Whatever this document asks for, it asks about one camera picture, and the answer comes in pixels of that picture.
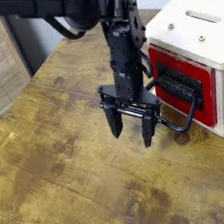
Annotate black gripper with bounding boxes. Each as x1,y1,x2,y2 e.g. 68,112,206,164
91,43,169,154

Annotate red drawer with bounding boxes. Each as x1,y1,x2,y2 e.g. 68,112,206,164
148,44,217,127

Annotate black metal drawer handle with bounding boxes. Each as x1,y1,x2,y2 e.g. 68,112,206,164
147,63,204,133

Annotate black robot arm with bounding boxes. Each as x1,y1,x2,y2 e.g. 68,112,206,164
0,0,161,147

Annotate white wooden box cabinet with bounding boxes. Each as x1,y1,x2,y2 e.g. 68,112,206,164
146,0,224,137

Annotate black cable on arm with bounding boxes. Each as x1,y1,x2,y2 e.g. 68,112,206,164
138,47,156,80

